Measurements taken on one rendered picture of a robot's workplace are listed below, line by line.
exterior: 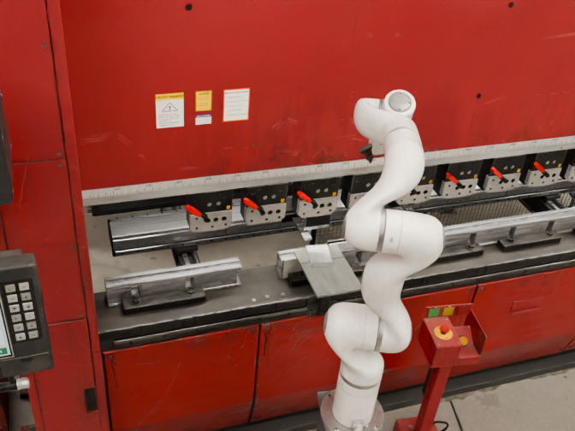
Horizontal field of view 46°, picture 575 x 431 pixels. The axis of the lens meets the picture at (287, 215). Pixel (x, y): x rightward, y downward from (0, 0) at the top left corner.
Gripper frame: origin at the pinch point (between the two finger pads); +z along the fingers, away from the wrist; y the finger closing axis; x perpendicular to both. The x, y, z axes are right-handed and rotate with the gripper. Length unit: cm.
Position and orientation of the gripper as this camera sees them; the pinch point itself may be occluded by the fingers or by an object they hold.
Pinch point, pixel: (383, 154)
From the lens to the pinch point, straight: 211.8
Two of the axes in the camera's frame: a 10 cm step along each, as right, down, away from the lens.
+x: 2.6, 9.1, -3.4
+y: -9.7, 2.4, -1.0
